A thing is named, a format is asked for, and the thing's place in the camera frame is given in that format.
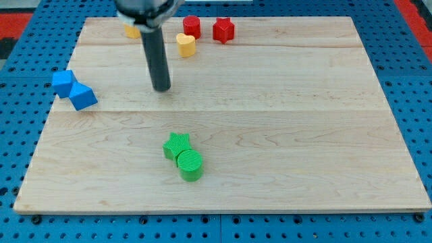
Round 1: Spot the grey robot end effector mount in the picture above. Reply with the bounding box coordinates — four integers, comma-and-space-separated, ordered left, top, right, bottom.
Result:
113, 0, 185, 32

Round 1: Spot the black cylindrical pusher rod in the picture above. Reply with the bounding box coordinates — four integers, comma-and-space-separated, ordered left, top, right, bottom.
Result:
141, 28, 171, 92

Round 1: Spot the yellow block behind arm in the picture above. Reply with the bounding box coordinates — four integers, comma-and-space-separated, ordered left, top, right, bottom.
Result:
124, 24, 141, 39

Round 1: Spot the yellow heart block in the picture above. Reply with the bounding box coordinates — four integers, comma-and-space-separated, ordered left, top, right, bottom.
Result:
175, 33, 196, 58

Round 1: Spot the red cylinder block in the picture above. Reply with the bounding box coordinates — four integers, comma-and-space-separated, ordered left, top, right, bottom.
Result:
182, 16, 201, 39

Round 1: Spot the red star block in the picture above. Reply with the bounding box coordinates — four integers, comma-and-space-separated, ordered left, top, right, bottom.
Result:
213, 17, 235, 44

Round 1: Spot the blue triangular block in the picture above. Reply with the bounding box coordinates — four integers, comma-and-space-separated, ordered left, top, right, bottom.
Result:
69, 82, 98, 111

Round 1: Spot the blue cube block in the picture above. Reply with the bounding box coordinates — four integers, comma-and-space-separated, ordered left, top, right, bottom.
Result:
51, 70, 77, 99

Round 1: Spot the green star block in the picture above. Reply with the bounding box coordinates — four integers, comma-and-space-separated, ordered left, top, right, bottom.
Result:
163, 132, 192, 164

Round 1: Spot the green cylinder block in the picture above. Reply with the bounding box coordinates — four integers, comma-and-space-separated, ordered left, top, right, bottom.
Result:
177, 149, 203, 182

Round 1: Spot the light wooden board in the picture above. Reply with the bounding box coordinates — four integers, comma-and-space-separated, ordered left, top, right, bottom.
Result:
13, 17, 431, 215

